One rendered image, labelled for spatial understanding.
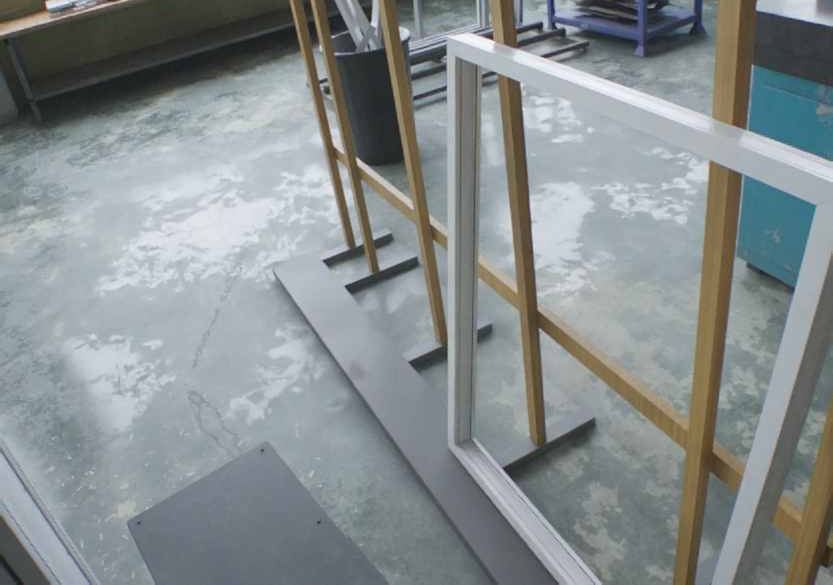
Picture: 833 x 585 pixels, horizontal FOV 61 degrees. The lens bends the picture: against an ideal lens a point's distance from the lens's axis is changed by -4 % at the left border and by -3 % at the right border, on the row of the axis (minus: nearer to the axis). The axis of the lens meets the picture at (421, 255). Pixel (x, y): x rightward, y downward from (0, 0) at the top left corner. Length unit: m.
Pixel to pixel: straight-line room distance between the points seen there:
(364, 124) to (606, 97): 3.34
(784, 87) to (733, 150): 1.85
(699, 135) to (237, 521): 1.14
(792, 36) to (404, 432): 2.00
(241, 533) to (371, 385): 1.50
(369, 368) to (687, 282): 1.48
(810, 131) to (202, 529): 2.48
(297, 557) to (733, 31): 1.21
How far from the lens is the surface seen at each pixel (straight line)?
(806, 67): 2.97
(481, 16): 6.81
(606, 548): 2.44
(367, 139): 4.75
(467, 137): 2.03
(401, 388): 2.92
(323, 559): 1.47
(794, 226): 3.26
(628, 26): 6.55
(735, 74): 1.33
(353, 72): 4.57
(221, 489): 1.66
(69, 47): 8.49
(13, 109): 8.11
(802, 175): 1.20
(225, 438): 3.04
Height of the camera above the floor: 2.00
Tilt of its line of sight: 32 degrees down
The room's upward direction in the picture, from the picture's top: 10 degrees counter-clockwise
